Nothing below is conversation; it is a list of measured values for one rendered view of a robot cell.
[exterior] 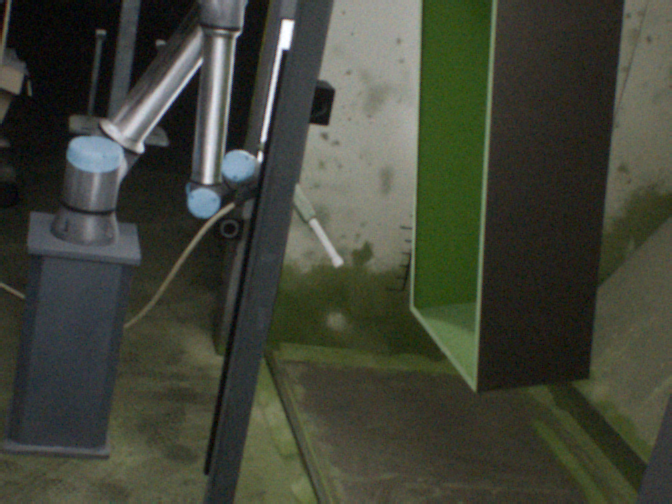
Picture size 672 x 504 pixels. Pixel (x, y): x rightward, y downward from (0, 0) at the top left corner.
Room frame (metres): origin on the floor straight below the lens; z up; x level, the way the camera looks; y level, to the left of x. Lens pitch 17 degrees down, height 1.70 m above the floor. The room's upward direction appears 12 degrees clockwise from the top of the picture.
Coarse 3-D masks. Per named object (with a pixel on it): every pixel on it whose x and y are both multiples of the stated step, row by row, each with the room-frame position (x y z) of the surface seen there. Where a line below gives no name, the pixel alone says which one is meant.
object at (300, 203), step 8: (256, 144) 3.52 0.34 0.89; (248, 192) 3.47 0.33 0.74; (296, 192) 3.43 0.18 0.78; (232, 200) 3.47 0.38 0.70; (240, 200) 3.46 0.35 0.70; (296, 200) 3.42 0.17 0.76; (304, 200) 3.42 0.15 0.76; (296, 208) 3.42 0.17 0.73; (304, 208) 3.41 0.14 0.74; (304, 216) 3.40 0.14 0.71; (312, 216) 3.40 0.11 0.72; (312, 224) 3.40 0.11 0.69; (320, 232) 3.38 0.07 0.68; (328, 240) 3.38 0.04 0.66; (328, 248) 3.36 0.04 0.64; (336, 256) 3.35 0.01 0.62; (336, 264) 3.33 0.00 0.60
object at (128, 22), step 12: (132, 0) 3.84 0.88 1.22; (132, 12) 3.84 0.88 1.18; (120, 24) 3.84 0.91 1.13; (132, 24) 3.85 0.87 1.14; (120, 36) 3.84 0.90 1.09; (132, 36) 3.85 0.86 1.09; (120, 48) 3.84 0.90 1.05; (132, 48) 3.85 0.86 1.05; (120, 60) 3.84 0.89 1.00; (132, 60) 3.85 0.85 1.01; (120, 72) 3.84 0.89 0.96; (120, 84) 3.84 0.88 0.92; (120, 96) 3.84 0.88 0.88; (108, 108) 3.86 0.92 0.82
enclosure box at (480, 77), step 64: (448, 0) 3.41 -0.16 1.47; (512, 0) 2.82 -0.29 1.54; (576, 0) 2.87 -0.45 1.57; (448, 64) 3.43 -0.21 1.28; (512, 64) 2.83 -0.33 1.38; (576, 64) 2.89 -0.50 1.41; (448, 128) 3.44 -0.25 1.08; (512, 128) 2.85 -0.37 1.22; (576, 128) 2.91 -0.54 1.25; (448, 192) 3.46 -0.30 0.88; (512, 192) 2.86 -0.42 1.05; (576, 192) 2.92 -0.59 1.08; (448, 256) 3.48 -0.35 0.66; (512, 256) 2.88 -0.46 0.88; (576, 256) 2.94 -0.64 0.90; (448, 320) 3.37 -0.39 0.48; (512, 320) 2.90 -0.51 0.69; (576, 320) 2.96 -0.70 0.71; (512, 384) 2.91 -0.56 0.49
